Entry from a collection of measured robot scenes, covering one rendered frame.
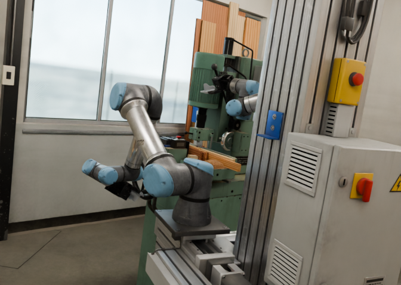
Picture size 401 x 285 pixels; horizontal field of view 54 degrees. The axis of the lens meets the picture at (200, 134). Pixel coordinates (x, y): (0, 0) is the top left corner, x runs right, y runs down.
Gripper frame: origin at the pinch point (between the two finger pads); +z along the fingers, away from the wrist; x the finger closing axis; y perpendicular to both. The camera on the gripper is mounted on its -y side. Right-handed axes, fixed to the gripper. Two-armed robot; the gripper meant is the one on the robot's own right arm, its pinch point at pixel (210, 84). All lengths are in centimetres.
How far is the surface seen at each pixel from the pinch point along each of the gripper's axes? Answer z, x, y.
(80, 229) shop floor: 129, 89, -101
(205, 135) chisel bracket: 8.8, 10.8, -29.1
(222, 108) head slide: 5.5, -5.1, -20.6
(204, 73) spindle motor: 7.2, -4.3, 4.3
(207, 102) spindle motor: 4.8, 2.7, -10.4
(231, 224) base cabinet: -10, 31, -77
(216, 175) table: -17.7, 29.9, -35.1
